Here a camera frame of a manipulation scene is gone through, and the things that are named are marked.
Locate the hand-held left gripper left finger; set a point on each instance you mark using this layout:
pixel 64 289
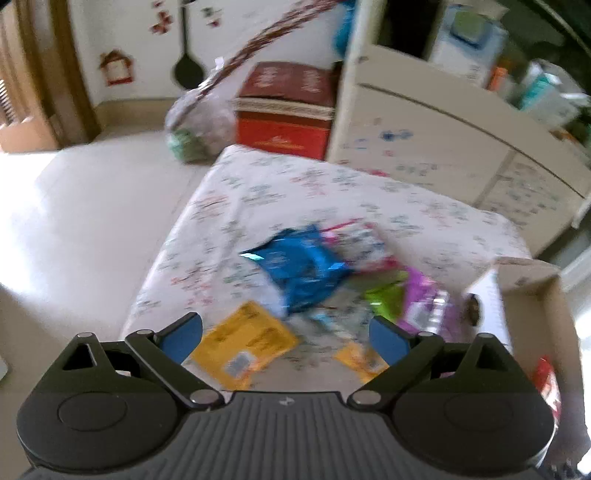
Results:
pixel 182 340

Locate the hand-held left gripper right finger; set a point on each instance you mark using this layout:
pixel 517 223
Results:
pixel 388 340

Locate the small yellow snack packet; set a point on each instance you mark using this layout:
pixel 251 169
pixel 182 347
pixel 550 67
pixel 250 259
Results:
pixel 355 361

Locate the large yellow snack packet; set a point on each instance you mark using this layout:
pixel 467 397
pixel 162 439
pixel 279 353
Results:
pixel 244 337

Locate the purple snack packet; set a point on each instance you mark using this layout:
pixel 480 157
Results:
pixel 422 286

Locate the cardboard box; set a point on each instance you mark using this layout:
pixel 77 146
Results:
pixel 531 279

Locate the red snack packet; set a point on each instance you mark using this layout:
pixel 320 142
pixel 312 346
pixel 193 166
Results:
pixel 545 379

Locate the green snack packet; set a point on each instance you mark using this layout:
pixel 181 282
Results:
pixel 385 297

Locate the pink white snack packet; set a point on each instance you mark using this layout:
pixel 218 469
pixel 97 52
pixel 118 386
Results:
pixel 364 244

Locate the floral tablecloth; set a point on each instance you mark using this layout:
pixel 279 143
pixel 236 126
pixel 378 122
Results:
pixel 277 194

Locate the clear plastic bag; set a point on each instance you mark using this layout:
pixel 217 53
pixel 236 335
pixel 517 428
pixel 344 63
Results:
pixel 207 124

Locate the cream cabinet with stickers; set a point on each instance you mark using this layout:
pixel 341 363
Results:
pixel 415 124

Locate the red gift box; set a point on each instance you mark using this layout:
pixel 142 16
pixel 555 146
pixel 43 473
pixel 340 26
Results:
pixel 281 127

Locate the black hanging ladle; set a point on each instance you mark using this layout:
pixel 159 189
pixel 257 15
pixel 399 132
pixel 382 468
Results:
pixel 188 71

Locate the orange bottle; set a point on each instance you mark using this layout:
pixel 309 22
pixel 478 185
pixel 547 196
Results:
pixel 497 78

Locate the teal white carton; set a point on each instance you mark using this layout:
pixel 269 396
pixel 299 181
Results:
pixel 545 92

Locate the blue white carton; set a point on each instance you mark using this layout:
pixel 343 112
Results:
pixel 466 50

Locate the dried branch bundle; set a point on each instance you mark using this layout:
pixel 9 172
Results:
pixel 258 42

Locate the blue plastic bag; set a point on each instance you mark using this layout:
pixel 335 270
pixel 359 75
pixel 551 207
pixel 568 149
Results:
pixel 342 30

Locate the red house wall sticker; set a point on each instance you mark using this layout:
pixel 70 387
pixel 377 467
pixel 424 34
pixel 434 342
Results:
pixel 115 67

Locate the wooden door frame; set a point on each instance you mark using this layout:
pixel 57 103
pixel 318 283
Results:
pixel 60 69

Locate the butterfly wall stickers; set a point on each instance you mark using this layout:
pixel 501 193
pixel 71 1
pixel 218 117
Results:
pixel 162 21

